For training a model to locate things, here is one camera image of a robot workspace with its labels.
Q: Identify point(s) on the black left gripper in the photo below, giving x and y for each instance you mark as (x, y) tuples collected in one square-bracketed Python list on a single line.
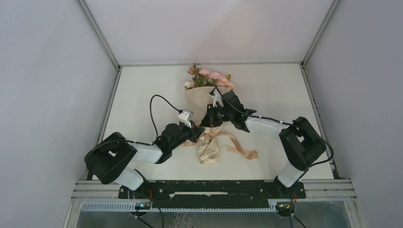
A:
[(195, 130)]

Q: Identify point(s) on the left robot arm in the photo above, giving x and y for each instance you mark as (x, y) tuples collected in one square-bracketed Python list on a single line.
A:
[(109, 160)]

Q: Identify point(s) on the pink fake rose stem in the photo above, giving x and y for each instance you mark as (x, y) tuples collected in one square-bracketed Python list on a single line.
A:
[(208, 78)]

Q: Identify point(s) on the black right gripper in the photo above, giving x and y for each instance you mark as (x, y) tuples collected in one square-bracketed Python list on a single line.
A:
[(209, 118)]

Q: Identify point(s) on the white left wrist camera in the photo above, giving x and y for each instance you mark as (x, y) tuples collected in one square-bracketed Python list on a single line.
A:
[(185, 117)]

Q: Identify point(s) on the aluminium frame rail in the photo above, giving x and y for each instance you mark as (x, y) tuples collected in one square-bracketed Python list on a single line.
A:
[(310, 190)]

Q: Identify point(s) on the pink fake rose sprig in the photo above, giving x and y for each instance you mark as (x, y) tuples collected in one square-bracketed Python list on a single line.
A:
[(197, 79)]

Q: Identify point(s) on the tan ribbon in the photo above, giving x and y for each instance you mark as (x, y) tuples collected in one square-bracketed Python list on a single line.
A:
[(226, 141)]

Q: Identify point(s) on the black mounting base rail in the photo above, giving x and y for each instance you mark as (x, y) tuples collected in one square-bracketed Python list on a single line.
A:
[(202, 202)]

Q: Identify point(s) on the brown wrapping paper sheet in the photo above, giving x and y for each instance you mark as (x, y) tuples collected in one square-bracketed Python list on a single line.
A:
[(197, 100)]

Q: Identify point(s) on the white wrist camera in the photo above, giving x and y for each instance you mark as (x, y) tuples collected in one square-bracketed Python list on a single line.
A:
[(215, 95), (185, 117)]

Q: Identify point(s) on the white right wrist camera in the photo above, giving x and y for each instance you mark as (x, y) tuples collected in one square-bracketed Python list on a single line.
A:
[(215, 95)]

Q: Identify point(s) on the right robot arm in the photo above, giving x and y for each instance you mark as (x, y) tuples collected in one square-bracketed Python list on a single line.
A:
[(303, 146)]

